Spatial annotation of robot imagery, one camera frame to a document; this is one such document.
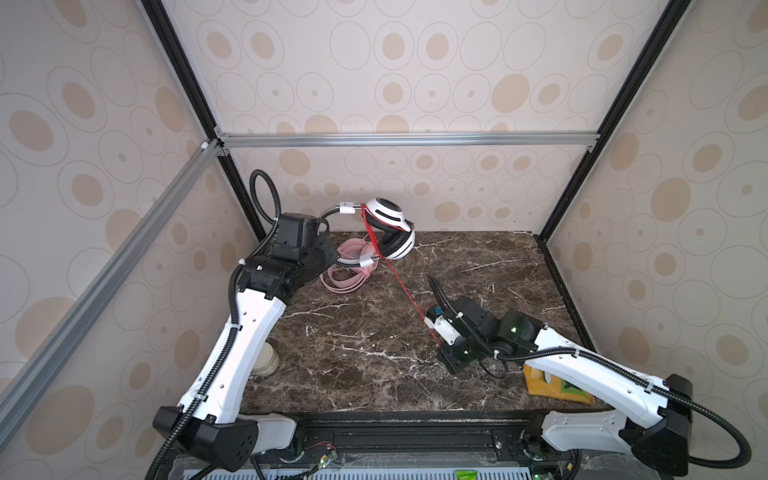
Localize pink headset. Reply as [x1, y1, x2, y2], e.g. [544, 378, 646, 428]
[320, 238, 379, 295]

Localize red headphone cable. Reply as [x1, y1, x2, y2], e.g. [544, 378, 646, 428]
[361, 203, 442, 344]

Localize white black headphones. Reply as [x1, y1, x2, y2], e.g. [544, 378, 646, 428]
[320, 197, 416, 267]

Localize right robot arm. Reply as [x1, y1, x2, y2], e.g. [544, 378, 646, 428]
[424, 277, 752, 476]

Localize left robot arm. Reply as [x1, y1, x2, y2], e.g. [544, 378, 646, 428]
[146, 169, 339, 479]

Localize yellow snack bag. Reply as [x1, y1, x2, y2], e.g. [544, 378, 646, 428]
[523, 365, 595, 405]

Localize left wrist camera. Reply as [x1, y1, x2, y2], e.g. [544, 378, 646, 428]
[273, 213, 321, 250]

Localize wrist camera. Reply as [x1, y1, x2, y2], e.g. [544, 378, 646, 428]
[273, 213, 321, 250]
[424, 304, 464, 346]

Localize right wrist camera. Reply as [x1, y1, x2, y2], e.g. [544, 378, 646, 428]
[424, 304, 464, 346]

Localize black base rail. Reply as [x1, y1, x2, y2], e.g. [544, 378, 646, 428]
[155, 410, 676, 480]

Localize horizontal aluminium rail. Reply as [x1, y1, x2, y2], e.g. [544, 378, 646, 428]
[203, 130, 600, 151]

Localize left black corner post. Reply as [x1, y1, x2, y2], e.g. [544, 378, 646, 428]
[140, 0, 266, 240]

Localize black corner post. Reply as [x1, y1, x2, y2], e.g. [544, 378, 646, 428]
[140, 0, 266, 240]
[538, 0, 691, 244]

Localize left diagonal aluminium rail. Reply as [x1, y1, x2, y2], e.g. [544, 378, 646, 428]
[1, 138, 221, 449]

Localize right black corner post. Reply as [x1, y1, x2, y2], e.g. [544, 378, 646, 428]
[538, 0, 691, 244]

